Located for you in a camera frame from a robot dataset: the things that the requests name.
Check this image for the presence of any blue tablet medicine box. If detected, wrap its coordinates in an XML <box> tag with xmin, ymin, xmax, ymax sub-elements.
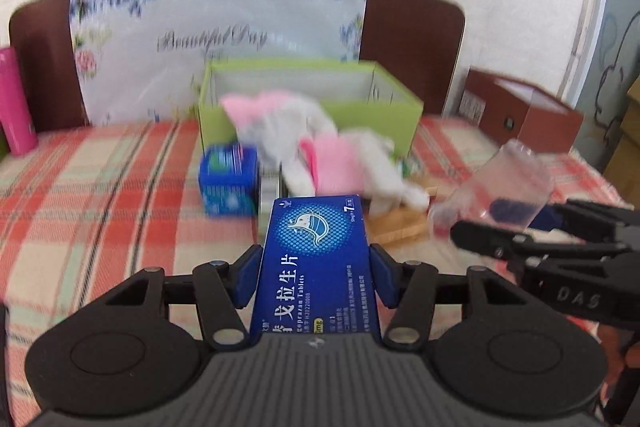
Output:
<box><xmin>250</xmin><ymin>195</ymin><xmax>381</xmax><ymax>341</ymax></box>

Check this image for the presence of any blue wet wipes pack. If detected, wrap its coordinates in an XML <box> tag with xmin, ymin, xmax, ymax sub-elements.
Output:
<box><xmin>198</xmin><ymin>143</ymin><xmax>259</xmax><ymax>217</ymax></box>

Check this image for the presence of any clear plastic cup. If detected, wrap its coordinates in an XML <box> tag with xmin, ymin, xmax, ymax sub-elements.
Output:
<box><xmin>428</xmin><ymin>139</ymin><xmax>553</xmax><ymax>237</ymax></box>

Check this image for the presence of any white pink glove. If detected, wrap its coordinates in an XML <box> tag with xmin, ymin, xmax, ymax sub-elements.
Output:
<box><xmin>219</xmin><ymin>90</ymin><xmax>337</xmax><ymax>197</ymax></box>
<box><xmin>298</xmin><ymin>129</ymin><xmax>431</xmax><ymax>216</ymax></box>

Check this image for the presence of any gold rectangular box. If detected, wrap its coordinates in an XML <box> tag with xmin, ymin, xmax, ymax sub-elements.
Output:
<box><xmin>364</xmin><ymin>185</ymin><xmax>438</xmax><ymax>247</ymax></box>

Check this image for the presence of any plaid bed sheet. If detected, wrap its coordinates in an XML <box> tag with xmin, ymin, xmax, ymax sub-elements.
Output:
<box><xmin>1</xmin><ymin>117</ymin><xmax>631</xmax><ymax>426</ymax></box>

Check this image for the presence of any brown cardboard box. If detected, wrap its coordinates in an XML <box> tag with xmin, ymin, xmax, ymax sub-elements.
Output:
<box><xmin>458</xmin><ymin>69</ymin><xmax>582</xmax><ymax>154</ymax></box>

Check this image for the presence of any light green open box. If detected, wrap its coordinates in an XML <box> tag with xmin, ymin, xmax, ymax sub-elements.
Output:
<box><xmin>198</xmin><ymin>58</ymin><xmax>423</xmax><ymax>157</ymax></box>

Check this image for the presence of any dark wooden headboard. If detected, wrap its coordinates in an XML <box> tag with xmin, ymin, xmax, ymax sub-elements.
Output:
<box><xmin>9</xmin><ymin>0</ymin><xmax>465</xmax><ymax>132</ymax></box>

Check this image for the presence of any floral Beautiful Day bag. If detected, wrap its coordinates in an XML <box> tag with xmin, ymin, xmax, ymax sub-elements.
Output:
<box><xmin>68</xmin><ymin>0</ymin><xmax>367</xmax><ymax>126</ymax></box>

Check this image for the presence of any pink thermos bottle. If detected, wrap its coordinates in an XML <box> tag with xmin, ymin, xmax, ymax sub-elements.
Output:
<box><xmin>0</xmin><ymin>46</ymin><xmax>38</xmax><ymax>156</ymax></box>

